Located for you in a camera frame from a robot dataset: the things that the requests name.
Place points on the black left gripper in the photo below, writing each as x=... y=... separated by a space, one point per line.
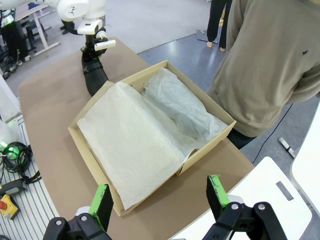
x=90 y=53

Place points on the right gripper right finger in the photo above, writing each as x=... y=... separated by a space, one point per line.
x=217 y=197

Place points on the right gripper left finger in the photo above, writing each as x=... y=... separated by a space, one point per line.
x=100 y=207

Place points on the black leather shoe with buckle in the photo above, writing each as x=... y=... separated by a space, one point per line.
x=95 y=77

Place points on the white tissue paper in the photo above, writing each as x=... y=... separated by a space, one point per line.
x=130 y=140

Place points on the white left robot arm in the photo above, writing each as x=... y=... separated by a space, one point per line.
x=72 y=10

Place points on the brown cardboard shoe box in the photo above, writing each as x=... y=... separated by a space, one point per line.
x=207 y=147

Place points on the yellow emergency stop box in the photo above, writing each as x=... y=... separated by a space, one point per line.
x=8 y=206

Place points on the white desk with T-feet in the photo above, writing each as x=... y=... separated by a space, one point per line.
x=37 y=25

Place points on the bystander in black trousers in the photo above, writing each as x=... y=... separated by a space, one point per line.
x=12 y=40

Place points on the grey floor socket strip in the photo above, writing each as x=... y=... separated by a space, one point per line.
x=286 y=145

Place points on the black grey hand pendant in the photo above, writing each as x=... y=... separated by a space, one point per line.
x=12 y=187

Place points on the grey floor plate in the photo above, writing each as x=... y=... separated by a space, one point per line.
x=202 y=35

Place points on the bystander in cream jacket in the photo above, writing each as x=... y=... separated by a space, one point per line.
x=215 y=20

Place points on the person in taupe sweater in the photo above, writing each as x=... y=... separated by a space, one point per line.
x=270 y=67

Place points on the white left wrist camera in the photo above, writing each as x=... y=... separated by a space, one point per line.
x=106 y=45

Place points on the aluminium slatted base plate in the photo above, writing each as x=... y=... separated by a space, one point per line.
x=37 y=212

